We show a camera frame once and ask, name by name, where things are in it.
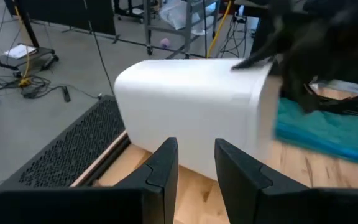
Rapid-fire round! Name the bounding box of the black room divider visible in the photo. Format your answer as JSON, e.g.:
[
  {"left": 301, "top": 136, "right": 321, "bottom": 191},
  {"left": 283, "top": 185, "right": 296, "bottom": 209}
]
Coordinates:
[{"left": 4, "top": 0, "right": 117, "bottom": 36}]

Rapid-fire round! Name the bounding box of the clear plastic bag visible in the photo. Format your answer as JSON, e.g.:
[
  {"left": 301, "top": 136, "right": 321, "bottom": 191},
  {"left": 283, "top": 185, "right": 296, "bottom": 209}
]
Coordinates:
[{"left": 158, "top": 0, "right": 218, "bottom": 35}]

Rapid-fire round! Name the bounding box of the black low dolly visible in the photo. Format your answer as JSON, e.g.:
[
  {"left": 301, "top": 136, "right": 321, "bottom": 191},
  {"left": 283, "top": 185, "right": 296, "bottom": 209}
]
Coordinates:
[{"left": 0, "top": 26, "right": 59, "bottom": 73}]

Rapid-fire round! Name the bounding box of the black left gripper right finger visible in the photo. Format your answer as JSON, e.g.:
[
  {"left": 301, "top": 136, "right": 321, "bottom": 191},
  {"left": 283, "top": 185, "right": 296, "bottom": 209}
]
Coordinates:
[{"left": 214, "top": 138, "right": 358, "bottom": 224}]

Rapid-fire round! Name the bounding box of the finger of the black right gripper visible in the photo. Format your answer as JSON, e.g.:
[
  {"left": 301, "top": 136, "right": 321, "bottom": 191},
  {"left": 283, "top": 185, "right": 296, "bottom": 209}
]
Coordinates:
[{"left": 231, "top": 45, "right": 277, "bottom": 70}]

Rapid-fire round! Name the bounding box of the thick yellow cable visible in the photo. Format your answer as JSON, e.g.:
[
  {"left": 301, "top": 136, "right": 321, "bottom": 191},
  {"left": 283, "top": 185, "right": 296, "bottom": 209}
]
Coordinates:
[{"left": 206, "top": 0, "right": 232, "bottom": 59}]

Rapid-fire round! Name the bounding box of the black power brick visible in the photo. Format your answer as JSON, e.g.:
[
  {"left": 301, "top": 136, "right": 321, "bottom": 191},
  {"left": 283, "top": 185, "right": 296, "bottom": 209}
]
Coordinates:
[{"left": 61, "top": 86, "right": 71, "bottom": 103}]

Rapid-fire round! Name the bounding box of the black perforated computer case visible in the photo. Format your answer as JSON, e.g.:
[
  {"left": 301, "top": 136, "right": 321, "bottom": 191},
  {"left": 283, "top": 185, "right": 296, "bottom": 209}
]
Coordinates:
[{"left": 0, "top": 95, "right": 130, "bottom": 200}]

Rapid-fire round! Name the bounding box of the teal trash bag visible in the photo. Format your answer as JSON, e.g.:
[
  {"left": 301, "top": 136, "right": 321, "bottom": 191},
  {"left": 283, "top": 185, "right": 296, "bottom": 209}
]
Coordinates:
[{"left": 273, "top": 96, "right": 358, "bottom": 168}]

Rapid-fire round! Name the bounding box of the white paper sheet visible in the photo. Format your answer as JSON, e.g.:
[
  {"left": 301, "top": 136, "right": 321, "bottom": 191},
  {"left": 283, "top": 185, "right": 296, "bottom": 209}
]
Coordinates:
[{"left": 4, "top": 44, "right": 37, "bottom": 60}]

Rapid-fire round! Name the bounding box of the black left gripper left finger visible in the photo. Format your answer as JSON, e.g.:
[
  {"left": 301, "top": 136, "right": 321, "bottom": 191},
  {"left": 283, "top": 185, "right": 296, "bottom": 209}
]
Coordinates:
[{"left": 0, "top": 136, "right": 180, "bottom": 224}]

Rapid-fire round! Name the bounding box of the grey metal cart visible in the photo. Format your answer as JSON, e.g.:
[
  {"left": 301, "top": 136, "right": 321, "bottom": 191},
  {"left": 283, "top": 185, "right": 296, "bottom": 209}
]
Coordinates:
[{"left": 143, "top": 0, "right": 223, "bottom": 60}]

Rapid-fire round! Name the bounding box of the white plastic trash bin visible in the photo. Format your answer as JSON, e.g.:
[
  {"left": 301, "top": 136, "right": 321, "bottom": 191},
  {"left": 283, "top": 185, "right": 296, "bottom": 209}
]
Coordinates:
[{"left": 113, "top": 58, "right": 283, "bottom": 181}]

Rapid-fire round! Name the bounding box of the thin yellow cable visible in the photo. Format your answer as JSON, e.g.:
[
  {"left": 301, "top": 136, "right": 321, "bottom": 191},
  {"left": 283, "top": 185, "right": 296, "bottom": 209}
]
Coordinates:
[{"left": 13, "top": 4, "right": 33, "bottom": 88}]

